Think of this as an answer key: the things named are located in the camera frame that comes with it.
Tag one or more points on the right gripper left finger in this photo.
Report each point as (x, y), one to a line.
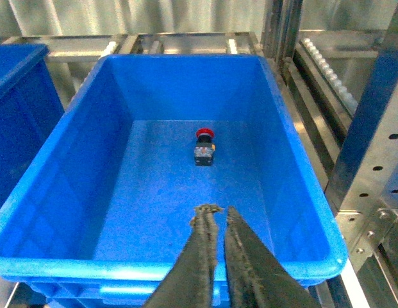
(190, 281)

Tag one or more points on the blue target bin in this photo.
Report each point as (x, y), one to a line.
(104, 210)

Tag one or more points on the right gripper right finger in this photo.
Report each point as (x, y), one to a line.
(255, 276)

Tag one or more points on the metal roller rail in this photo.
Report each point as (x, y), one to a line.
(341, 91)

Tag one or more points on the red mushroom push button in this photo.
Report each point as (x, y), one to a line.
(204, 147)

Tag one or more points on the blue perforated rack upright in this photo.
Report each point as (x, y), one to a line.
(369, 153)

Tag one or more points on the empty blue middle bin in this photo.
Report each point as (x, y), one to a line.
(29, 110)

